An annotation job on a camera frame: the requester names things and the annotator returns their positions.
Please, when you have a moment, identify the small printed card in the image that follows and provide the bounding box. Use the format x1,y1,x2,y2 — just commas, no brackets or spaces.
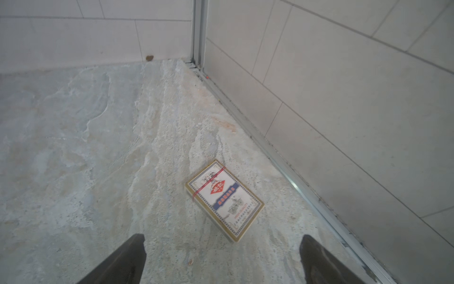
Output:
185,159,264,243

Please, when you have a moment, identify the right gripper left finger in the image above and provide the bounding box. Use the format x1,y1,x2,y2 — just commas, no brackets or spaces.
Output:
78,234,147,284

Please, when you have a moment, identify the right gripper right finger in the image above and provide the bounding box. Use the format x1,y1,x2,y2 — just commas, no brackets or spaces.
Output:
299,234,365,284

